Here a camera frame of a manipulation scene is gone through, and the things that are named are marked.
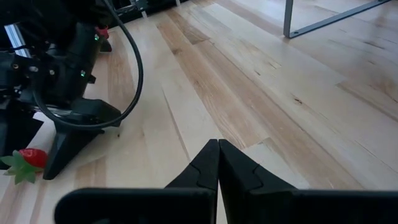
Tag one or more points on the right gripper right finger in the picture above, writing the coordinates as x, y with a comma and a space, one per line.
239, 174

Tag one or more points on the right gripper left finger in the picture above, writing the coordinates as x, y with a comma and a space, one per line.
202, 174

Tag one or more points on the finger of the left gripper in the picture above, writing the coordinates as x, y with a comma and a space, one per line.
15, 133
74, 137

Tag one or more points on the red strawberry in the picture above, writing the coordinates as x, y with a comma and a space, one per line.
31, 160

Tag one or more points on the grey perforated metal shelf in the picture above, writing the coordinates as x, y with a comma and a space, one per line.
326, 20

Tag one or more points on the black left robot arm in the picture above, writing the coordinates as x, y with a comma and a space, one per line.
46, 12

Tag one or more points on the silver aluminium bracket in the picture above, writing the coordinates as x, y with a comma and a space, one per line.
17, 40

